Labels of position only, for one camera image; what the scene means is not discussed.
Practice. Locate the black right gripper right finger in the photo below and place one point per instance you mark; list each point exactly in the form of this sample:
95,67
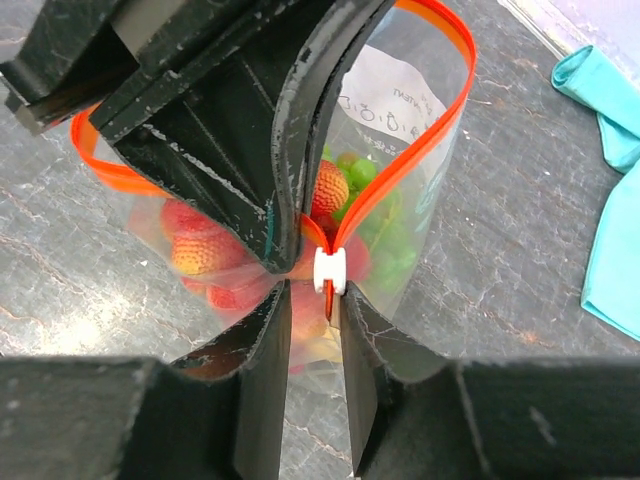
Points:
415,414

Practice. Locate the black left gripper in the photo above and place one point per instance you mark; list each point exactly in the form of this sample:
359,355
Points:
79,52

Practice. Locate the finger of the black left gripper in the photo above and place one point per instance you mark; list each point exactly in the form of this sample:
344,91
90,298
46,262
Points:
196,117
327,36

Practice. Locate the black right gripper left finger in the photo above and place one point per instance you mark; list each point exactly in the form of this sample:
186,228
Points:
216,413

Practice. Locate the clear orange zip bag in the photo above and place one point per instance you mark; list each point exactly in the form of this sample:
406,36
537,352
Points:
400,102

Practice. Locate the yellow lemon fruit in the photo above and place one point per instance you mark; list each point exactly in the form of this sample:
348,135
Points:
322,348

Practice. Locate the red strawberries with leaf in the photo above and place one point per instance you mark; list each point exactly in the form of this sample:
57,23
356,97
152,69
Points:
214,264

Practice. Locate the green grapes bunch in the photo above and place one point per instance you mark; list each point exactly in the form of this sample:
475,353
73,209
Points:
381,252

